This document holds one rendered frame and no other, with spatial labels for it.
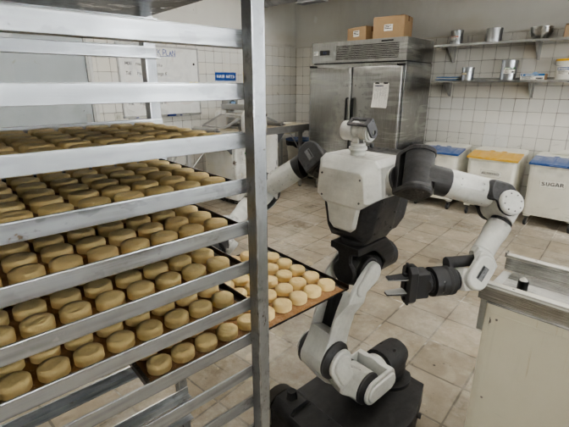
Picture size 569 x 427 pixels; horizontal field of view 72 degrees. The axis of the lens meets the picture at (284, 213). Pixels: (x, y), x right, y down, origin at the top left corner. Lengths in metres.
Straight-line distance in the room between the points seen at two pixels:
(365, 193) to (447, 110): 4.68
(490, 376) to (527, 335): 0.21
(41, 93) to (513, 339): 1.39
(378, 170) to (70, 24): 0.92
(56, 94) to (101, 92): 0.06
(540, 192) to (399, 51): 2.26
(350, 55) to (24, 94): 5.13
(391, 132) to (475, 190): 3.93
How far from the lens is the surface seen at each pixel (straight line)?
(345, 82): 5.52
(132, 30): 0.67
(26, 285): 0.68
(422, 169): 1.25
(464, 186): 1.30
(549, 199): 5.08
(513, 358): 1.53
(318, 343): 1.51
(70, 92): 0.64
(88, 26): 0.65
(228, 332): 0.95
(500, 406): 1.65
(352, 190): 1.30
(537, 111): 5.64
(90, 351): 0.82
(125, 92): 0.66
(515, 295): 1.44
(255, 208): 0.78
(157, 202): 0.70
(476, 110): 5.79
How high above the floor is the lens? 1.51
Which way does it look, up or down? 18 degrees down
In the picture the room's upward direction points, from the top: straight up
